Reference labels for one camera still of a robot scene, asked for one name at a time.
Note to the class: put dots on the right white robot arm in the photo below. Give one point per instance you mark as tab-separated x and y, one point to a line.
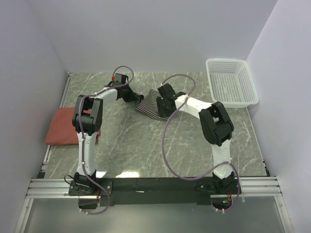
216	125

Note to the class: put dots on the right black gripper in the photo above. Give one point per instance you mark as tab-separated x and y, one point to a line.
161	111

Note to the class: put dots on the white plastic laundry basket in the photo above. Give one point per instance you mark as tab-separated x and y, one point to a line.
231	83

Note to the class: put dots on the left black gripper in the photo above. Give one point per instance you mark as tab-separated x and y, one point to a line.
132	97

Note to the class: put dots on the striped multicolour tank top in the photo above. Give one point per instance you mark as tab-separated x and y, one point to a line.
148	106

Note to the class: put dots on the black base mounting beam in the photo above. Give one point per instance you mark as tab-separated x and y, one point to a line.
139	191

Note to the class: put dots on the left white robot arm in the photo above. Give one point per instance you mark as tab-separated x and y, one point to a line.
87	121

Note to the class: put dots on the rust red tank top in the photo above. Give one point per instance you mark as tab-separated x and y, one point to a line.
61	131

